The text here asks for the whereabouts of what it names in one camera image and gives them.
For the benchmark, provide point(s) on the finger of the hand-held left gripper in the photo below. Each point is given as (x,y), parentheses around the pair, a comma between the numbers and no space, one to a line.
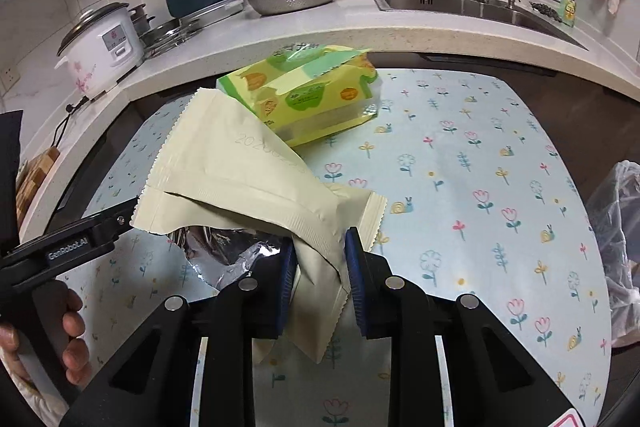
(117,224)

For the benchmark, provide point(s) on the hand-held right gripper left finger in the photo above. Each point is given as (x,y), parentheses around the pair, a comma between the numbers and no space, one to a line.
(287,277)

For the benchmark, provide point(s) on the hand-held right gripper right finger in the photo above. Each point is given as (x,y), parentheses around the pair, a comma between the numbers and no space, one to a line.
(352,277)

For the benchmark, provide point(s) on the beige foil-lined wrapper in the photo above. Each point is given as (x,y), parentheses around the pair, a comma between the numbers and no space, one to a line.
(240,177)

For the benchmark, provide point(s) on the trash bin with plastic liner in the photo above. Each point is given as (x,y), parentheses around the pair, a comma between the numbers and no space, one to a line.
(615,232)

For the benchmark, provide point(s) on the person's left hand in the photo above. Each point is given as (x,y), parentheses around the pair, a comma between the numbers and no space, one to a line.
(77,342)

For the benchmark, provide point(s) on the wooden cutting board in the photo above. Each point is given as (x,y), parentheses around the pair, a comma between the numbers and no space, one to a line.
(35,187)

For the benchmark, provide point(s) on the table with floral tablecloth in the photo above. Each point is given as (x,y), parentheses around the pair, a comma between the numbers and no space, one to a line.
(450,157)

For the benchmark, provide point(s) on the white rice cooker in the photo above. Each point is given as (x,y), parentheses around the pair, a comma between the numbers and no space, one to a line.
(100,52)

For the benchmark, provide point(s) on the green wet wipes packet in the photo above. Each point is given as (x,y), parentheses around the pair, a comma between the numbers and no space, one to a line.
(310,97)

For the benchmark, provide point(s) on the stacked steel pots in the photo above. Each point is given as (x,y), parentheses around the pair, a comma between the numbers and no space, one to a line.
(139,19)

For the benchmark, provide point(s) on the stainless steel sink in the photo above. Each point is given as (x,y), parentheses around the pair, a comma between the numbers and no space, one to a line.
(430,2)

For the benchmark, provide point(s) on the chrome soap dispenser pump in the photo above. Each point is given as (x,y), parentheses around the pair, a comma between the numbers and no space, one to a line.
(512,1)

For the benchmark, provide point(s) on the dark mesh scrubber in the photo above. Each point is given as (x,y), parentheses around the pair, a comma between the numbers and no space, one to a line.
(545,10)

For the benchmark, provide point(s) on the green dish soap bottle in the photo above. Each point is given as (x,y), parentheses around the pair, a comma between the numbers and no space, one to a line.
(568,7)

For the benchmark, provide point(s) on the white wall socket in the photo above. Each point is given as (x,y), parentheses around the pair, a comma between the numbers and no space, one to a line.
(10,79)

